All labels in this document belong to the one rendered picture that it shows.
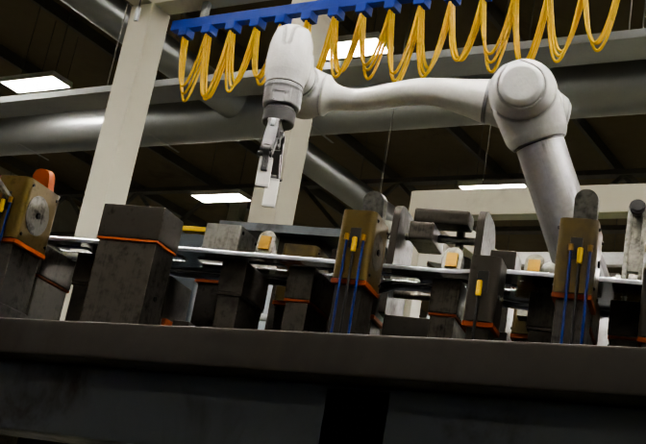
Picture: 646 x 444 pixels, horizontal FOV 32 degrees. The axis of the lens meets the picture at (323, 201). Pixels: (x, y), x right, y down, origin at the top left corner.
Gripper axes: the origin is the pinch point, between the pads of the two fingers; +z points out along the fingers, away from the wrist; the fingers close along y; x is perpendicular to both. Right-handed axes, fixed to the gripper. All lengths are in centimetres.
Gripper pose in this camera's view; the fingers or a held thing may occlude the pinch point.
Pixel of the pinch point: (265, 192)
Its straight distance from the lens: 250.9
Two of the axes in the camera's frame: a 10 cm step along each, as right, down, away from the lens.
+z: -1.5, 9.4, -3.1
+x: 9.9, 1.2, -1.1
